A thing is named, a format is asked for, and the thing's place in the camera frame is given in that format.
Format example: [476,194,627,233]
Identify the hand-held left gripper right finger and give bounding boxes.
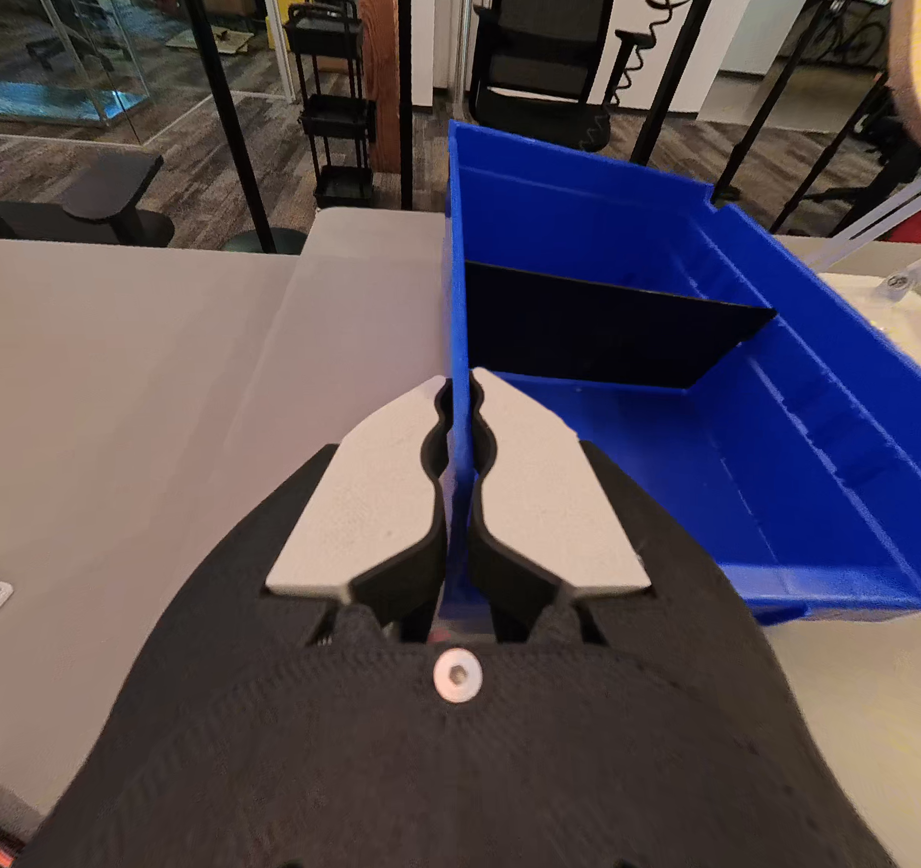
[468,369,653,642]

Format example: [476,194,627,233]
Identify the yellow floor sign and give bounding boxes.
[265,0,315,50]

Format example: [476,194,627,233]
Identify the black rolling cart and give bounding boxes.
[284,0,378,208]

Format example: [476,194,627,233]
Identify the black office chair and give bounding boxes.
[469,0,654,154]

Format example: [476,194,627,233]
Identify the wooden support post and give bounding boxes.
[354,0,401,174]

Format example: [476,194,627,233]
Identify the black panel on white stand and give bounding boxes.
[763,0,921,868]

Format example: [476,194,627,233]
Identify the black tripod legs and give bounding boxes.
[629,0,893,236]

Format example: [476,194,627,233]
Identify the black floor stand pole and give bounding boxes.
[169,0,309,256]

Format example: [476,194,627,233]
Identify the blue plastic bin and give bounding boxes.
[442,118,921,628]

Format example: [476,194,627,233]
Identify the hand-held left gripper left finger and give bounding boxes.
[265,375,454,642]

